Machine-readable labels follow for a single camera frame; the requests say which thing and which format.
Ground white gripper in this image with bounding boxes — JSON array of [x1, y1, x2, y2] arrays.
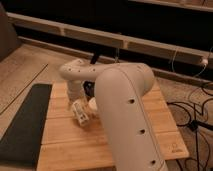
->
[[71, 99, 90, 126]]

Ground white wall cable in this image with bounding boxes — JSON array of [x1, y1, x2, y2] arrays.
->
[[171, 44, 213, 78]]

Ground wooden table board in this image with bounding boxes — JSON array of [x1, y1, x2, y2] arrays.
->
[[36, 83, 189, 171]]

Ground dark grey floor mat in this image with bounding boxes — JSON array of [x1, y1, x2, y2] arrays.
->
[[0, 84, 52, 166]]

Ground black cables on floor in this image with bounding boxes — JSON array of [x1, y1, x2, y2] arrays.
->
[[166, 81, 213, 171]]

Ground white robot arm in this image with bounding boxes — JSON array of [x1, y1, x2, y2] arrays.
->
[[59, 59, 168, 171]]

